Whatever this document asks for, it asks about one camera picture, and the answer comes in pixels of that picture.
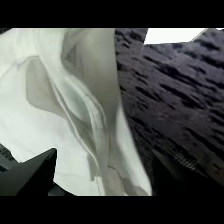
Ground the white garment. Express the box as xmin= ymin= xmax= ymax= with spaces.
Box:
xmin=0 ymin=28 xmax=153 ymax=197

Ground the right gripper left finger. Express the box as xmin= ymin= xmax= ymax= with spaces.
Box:
xmin=0 ymin=147 xmax=58 ymax=197

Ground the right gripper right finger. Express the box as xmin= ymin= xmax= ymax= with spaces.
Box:
xmin=151 ymin=150 xmax=222 ymax=197

